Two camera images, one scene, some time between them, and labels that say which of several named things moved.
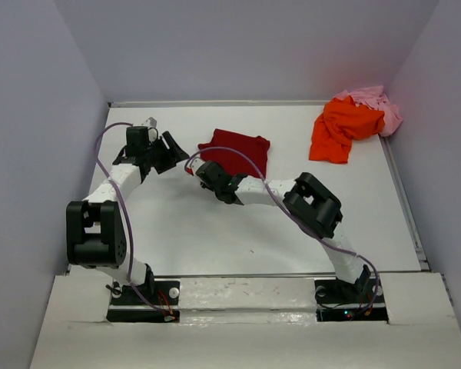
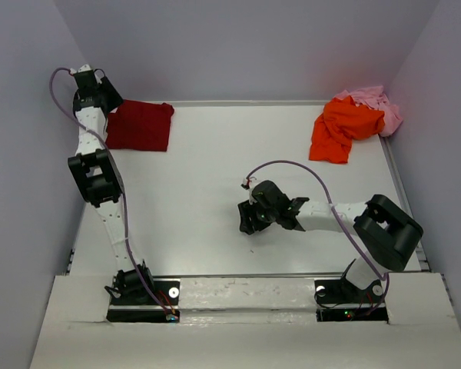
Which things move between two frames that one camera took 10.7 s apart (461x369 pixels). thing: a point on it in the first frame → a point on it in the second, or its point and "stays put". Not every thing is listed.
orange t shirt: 342,121 stays put
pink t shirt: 373,98 stays put
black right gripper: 205,184 → 247,210
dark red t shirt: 254,147 → 139,125
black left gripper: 170,161 → 113,99
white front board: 250,322 stays put
